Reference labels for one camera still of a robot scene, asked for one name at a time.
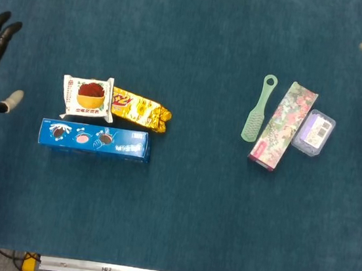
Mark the blue Oreo cookie box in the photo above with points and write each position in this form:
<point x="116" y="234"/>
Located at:
<point x="117" y="144"/>

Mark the white snack pouch red picture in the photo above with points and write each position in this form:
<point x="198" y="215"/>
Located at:
<point x="88" y="97"/>

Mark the long floral print box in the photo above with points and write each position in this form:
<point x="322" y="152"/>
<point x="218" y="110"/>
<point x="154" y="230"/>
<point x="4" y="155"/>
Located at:
<point x="282" y="126"/>

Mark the mint green plastic brush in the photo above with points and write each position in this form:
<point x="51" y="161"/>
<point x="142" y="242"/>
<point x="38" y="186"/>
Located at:
<point x="255" y="121"/>

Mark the clear plastic box purple contents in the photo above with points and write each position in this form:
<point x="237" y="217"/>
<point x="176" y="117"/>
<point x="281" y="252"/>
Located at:
<point x="313" y="132"/>

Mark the teal felt table cover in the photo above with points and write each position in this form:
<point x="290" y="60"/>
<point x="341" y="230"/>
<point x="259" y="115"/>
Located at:
<point x="191" y="216"/>

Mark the gold foil snack packet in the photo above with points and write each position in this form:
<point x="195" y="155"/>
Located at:
<point x="141" y="109"/>

